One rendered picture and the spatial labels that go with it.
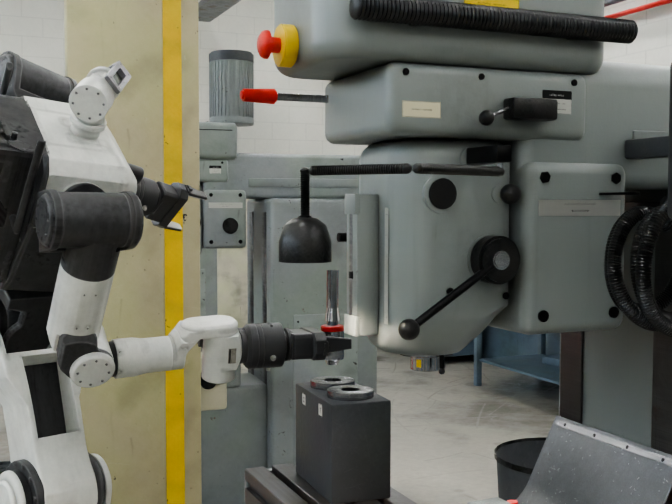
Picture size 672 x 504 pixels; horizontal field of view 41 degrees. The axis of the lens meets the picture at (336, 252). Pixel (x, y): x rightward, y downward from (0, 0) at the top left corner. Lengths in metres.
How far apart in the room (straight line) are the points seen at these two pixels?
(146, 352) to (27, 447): 0.28
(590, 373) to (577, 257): 0.34
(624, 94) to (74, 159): 0.89
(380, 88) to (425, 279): 0.28
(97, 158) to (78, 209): 0.17
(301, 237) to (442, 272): 0.23
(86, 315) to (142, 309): 1.45
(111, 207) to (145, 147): 1.53
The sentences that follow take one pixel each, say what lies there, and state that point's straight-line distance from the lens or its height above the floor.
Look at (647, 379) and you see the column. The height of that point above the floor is 1.25.
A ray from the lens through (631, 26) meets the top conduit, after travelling 1.44.
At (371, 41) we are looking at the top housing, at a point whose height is 1.75.
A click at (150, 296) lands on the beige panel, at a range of 3.03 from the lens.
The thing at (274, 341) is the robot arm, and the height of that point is 1.27.
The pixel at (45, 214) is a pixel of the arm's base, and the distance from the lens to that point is 1.48.
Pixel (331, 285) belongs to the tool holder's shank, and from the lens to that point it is 1.82.
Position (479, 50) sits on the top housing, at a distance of 1.32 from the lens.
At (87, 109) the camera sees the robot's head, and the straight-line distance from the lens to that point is 1.61.
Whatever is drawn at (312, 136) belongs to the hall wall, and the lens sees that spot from 11.03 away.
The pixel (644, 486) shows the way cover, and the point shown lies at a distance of 1.58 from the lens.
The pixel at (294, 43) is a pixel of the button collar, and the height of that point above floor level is 1.76.
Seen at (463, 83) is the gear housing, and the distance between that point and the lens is 1.31.
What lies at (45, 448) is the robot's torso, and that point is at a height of 1.09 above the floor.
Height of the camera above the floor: 1.53
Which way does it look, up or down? 3 degrees down
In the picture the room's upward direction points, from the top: straight up
